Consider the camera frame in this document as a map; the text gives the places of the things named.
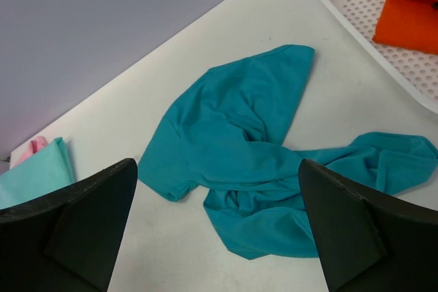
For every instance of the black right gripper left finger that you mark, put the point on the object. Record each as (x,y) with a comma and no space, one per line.
(69,239)

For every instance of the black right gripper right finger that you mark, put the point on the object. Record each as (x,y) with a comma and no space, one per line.
(367,240)

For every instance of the teal t-shirt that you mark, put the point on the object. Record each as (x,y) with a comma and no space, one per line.
(226,133)

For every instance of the folded mint t-shirt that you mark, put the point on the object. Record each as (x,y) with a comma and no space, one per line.
(46,171)

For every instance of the folded pink t-shirt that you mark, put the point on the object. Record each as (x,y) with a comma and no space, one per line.
(34,146)

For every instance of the orange t-shirt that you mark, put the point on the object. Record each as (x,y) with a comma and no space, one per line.
(408,24)

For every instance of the white perforated plastic basket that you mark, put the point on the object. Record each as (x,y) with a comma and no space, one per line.
(414,71)

